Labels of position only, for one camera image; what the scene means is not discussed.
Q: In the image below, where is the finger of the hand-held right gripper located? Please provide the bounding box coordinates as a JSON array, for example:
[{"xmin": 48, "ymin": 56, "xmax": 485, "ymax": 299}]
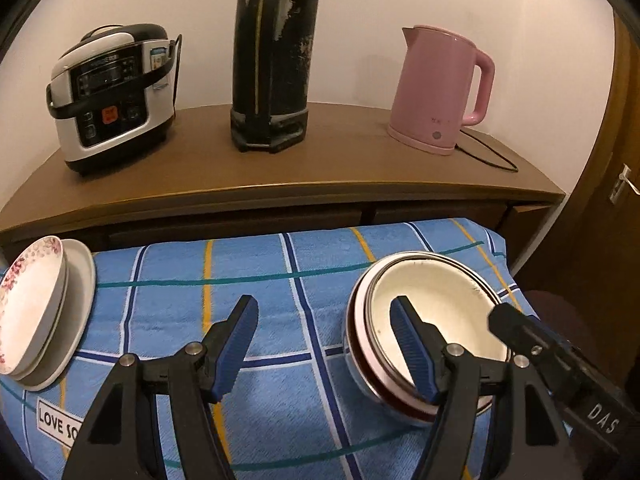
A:
[
  {"xmin": 487, "ymin": 302, "xmax": 576, "ymax": 392},
  {"xmin": 550, "ymin": 336, "xmax": 583, "ymax": 366}
]

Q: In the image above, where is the red floral white plate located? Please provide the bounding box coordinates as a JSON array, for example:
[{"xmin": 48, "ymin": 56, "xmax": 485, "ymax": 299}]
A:
[{"xmin": 10, "ymin": 285, "xmax": 69, "ymax": 381}]

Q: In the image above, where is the pink electric kettle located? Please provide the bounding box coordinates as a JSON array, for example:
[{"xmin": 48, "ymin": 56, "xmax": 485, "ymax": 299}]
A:
[{"xmin": 387, "ymin": 25, "xmax": 496, "ymax": 156}]

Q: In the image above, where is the stainless steel bowl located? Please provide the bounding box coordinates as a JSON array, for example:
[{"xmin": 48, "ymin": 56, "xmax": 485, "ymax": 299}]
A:
[{"xmin": 343, "ymin": 251, "xmax": 518, "ymax": 427}]

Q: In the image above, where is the red plastic bowl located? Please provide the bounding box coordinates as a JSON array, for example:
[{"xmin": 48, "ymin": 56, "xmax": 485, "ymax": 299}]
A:
[{"xmin": 349, "ymin": 254, "xmax": 513, "ymax": 413}]

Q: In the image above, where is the wooden cabinet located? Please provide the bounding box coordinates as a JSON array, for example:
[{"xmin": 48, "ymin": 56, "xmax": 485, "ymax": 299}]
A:
[{"xmin": 0, "ymin": 101, "xmax": 566, "ymax": 271}]

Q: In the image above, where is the blue plaid blanket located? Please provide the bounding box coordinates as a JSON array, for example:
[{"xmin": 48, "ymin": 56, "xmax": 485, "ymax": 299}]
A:
[{"xmin": 0, "ymin": 217, "xmax": 571, "ymax": 480}]

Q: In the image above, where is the black kettle cable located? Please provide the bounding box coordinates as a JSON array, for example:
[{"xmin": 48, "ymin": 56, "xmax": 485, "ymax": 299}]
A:
[{"xmin": 452, "ymin": 127, "xmax": 519, "ymax": 173}]

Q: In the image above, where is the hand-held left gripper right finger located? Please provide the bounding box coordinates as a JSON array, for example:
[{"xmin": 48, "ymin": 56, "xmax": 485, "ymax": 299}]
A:
[{"xmin": 389, "ymin": 296, "xmax": 571, "ymax": 480}]

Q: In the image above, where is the metal door handle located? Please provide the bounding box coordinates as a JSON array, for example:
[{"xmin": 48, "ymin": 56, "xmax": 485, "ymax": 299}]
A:
[{"xmin": 609, "ymin": 164, "xmax": 640, "ymax": 206}]

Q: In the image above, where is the white black rice cooker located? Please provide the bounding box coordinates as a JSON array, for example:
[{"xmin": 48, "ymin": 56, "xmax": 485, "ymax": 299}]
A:
[{"xmin": 46, "ymin": 22, "xmax": 183, "ymax": 177}]

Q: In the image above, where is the pink floral white plate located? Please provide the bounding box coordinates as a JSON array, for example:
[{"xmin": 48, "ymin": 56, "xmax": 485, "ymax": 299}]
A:
[{"xmin": 0, "ymin": 235, "xmax": 67, "ymax": 376}]

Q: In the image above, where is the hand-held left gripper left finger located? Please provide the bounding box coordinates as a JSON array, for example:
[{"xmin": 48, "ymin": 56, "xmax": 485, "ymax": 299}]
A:
[{"xmin": 62, "ymin": 294, "xmax": 260, "ymax": 480}]

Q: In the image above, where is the wooden door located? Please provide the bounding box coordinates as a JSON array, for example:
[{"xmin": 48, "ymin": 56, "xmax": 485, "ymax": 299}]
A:
[{"xmin": 510, "ymin": 12, "xmax": 640, "ymax": 391}]

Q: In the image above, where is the white enamel bowl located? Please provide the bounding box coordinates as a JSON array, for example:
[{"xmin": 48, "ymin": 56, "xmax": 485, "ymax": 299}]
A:
[{"xmin": 366, "ymin": 257, "xmax": 512, "ymax": 406}]

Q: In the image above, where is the black thermos flask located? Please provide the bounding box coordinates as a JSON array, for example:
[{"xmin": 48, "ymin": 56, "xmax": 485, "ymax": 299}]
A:
[{"xmin": 230, "ymin": 0, "xmax": 327, "ymax": 153}]

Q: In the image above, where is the plain grey plate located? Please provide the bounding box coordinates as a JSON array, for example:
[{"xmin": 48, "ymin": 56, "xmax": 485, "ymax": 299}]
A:
[{"xmin": 20, "ymin": 238, "xmax": 97, "ymax": 392}]

